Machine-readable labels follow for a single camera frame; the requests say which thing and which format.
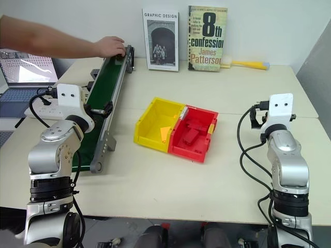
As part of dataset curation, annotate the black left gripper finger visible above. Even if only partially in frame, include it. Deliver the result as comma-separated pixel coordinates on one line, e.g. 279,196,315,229
90,101,114,118

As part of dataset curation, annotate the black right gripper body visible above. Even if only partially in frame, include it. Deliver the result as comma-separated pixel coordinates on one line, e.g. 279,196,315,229
249,107,297,130

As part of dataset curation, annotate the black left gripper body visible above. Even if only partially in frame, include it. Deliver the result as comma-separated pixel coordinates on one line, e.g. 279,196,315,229
82,102,95,122

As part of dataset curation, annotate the green conveyor belt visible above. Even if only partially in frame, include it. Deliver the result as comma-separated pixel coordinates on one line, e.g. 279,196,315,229
69,44,137,174

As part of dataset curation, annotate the person's bare hand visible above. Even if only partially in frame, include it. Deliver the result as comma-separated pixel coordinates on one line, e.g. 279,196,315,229
93,36,127,59

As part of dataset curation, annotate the white power strip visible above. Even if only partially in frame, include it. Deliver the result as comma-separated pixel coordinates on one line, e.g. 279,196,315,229
23,98,65,120

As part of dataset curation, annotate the yellow plastic bin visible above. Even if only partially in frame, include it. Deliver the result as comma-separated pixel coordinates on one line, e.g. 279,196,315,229
133,97,186,153

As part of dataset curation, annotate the flat red block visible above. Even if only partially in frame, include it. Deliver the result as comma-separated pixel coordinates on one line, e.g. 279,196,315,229
185,118,209,134

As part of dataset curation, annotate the red plastic bin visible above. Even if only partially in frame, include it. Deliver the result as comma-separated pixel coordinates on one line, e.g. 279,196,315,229
168,104,219,164

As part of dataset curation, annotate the orange yellow block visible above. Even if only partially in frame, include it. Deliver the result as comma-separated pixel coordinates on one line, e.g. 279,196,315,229
159,126,172,143

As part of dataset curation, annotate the long red block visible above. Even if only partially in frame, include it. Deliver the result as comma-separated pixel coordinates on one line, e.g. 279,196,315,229
182,129,200,146

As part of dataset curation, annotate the open laptop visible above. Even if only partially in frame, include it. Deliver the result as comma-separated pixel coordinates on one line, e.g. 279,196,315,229
0,48,59,118

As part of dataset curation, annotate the grey partition panel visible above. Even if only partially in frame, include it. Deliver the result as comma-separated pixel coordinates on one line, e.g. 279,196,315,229
294,19,331,140

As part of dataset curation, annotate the Graphic Design book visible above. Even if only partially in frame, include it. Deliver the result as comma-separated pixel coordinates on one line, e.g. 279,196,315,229
141,7,180,72

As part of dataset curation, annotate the dark rounded shape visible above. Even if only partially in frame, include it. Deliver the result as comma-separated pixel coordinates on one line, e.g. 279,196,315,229
134,224,170,248

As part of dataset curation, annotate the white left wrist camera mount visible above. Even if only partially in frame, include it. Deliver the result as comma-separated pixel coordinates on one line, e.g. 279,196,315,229
56,83,86,114

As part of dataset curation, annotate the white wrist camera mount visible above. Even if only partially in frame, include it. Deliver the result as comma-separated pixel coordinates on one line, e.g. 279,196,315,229
261,92,295,127
56,83,86,114

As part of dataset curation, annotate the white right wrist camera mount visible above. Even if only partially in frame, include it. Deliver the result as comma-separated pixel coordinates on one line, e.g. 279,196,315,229
261,92,295,127

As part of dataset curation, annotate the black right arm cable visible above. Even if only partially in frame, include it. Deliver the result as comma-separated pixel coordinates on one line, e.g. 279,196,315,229
237,99,275,225

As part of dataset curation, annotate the yellow handled sponge brush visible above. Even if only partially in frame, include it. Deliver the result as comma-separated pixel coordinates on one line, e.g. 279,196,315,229
220,55,271,71

